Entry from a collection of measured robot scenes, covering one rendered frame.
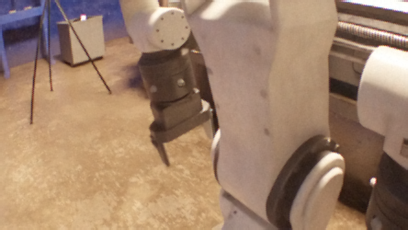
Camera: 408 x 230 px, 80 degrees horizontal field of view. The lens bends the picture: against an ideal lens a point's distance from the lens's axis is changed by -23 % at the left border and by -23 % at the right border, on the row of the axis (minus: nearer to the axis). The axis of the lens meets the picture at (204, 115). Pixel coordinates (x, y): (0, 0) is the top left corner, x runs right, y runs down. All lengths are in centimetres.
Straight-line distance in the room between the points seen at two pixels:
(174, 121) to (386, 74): 42
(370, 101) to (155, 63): 36
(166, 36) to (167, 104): 13
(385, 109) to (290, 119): 16
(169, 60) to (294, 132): 24
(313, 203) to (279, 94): 15
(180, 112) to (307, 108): 26
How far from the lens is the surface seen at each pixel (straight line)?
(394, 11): 117
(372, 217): 27
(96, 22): 382
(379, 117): 21
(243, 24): 29
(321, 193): 38
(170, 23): 46
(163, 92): 51
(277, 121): 32
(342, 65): 131
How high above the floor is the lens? 87
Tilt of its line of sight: 25 degrees down
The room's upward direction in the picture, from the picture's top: 3 degrees counter-clockwise
